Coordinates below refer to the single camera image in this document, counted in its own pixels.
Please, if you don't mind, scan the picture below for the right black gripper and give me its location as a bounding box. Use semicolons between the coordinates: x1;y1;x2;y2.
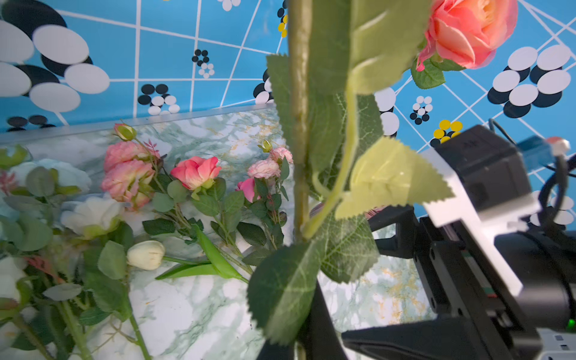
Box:
340;204;576;360

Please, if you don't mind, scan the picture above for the pile of artificial flowers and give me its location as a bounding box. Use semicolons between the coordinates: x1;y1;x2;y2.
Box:
1;124;293;359

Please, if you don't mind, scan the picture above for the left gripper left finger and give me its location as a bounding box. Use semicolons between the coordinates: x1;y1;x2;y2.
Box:
256;340;295;360

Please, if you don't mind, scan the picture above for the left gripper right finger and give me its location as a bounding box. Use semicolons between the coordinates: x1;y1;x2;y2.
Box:
307;283;347;360

